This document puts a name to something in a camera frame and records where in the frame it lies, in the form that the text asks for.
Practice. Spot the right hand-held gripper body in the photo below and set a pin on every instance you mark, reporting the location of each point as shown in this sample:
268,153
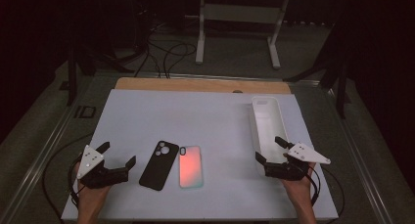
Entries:
287,170

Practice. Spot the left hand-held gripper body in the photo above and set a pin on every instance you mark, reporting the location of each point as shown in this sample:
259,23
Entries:
87,160

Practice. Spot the white oblong tray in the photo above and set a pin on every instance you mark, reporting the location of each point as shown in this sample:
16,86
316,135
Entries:
269,126

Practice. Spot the black phone case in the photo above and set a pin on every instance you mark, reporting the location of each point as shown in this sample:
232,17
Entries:
159,167

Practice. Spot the gradient pink teal phone case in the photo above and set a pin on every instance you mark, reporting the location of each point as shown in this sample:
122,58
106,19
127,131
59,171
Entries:
191,167

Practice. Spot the person's right hand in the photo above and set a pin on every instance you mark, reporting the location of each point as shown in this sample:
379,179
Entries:
301,188

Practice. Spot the person's left hand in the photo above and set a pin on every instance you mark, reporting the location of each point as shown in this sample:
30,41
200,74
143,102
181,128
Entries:
93,193

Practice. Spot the black stand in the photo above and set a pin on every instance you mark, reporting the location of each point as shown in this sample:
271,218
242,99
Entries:
341,87
71,77

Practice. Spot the white metal stand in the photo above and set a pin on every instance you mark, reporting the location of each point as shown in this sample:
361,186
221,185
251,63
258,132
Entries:
241,13

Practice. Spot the black floor bracket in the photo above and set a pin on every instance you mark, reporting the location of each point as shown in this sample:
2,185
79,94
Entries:
84,112

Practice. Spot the metal floor rail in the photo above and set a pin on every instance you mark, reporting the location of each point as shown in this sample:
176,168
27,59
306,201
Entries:
362,165
39,158
202,76

